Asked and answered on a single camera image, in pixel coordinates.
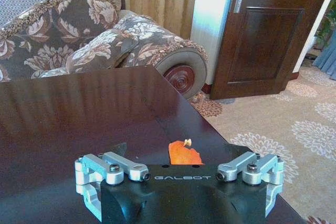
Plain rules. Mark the silver-barred black right gripper left finger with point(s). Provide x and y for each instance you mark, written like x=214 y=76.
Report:
x=90 y=165

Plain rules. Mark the silver-barred black right gripper right finger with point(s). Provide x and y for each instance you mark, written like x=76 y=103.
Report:
x=267 y=167

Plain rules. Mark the dark brown wooden door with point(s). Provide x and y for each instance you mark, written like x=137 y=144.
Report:
x=265 y=43

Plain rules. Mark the blue fabric drape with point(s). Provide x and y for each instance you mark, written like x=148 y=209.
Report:
x=326 y=60

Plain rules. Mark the orange peel scrap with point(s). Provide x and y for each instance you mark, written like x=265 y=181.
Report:
x=182 y=154

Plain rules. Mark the green leafy plant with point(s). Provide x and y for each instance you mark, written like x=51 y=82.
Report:
x=328 y=30

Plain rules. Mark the large fringed floral cushion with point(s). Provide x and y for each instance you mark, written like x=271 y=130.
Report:
x=52 y=24

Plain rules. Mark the small floral cushion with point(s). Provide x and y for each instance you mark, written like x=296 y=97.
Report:
x=102 y=48

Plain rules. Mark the floral upholstered armchair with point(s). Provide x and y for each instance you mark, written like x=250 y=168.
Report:
x=160 y=43

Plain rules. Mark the white door frame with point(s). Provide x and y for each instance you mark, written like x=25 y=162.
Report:
x=312 y=32

